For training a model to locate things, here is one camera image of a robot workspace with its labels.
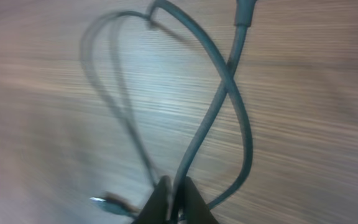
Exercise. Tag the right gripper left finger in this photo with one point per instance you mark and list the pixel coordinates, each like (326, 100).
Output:
(156, 209)

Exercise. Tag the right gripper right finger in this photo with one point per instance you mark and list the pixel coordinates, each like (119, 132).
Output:
(194, 207)

